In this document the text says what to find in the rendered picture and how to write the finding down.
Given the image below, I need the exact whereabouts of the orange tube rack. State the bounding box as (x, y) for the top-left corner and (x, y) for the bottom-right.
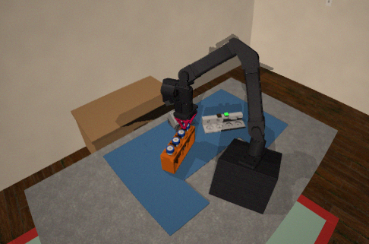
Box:
(160, 125), (195, 174)

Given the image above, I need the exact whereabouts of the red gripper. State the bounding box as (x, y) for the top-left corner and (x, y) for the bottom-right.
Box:
(173, 100), (198, 130)

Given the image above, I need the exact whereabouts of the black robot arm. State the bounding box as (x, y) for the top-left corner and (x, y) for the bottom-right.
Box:
(161, 38), (267, 169)

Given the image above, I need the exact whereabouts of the blue flat mat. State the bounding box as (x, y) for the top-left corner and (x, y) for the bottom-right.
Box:
(103, 89), (288, 236)

